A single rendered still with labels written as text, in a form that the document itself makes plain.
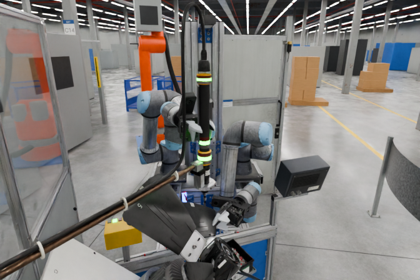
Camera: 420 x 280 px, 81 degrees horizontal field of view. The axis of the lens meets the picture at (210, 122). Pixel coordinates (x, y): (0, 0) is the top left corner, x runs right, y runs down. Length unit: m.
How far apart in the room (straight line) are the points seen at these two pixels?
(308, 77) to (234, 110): 6.36
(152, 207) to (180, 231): 0.12
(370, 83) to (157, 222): 12.68
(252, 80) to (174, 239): 2.24
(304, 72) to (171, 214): 8.33
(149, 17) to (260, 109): 2.67
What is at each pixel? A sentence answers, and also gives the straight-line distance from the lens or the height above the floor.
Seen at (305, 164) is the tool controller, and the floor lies 1.24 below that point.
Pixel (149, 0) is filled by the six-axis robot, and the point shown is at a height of 2.64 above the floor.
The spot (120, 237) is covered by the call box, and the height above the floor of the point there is 1.04.
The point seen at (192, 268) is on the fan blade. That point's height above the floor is 1.41.
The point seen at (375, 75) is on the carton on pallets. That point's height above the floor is 0.70.
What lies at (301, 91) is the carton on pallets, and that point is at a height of 0.45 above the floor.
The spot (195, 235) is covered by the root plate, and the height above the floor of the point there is 1.27.
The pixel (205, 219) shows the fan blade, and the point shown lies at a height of 1.18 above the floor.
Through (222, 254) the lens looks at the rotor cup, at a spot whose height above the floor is 1.26.
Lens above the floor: 1.86
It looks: 17 degrees down
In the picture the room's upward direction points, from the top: straight up
